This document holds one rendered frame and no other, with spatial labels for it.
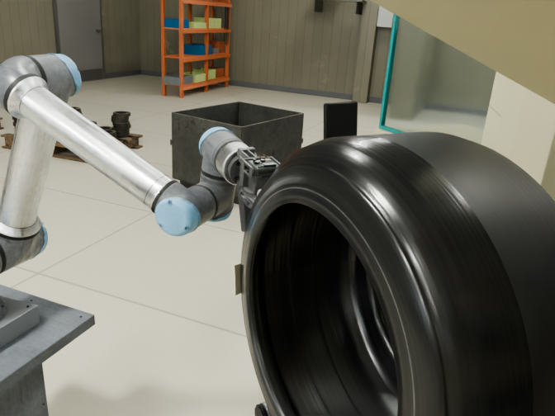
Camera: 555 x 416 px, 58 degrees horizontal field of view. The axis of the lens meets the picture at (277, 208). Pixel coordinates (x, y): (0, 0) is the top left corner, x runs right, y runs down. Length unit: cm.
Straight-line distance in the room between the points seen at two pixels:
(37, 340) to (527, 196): 149
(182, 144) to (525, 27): 448
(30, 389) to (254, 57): 1045
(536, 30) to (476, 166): 48
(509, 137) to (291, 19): 1068
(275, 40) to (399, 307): 1116
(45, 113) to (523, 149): 101
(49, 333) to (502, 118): 145
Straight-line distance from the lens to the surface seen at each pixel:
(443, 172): 63
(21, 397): 196
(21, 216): 173
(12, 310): 184
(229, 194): 123
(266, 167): 102
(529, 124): 89
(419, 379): 57
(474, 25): 22
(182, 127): 461
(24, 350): 176
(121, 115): 613
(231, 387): 245
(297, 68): 1147
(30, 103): 134
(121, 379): 253
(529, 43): 22
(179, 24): 992
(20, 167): 163
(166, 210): 112
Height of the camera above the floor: 159
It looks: 21 degrees down
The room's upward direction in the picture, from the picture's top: 4 degrees clockwise
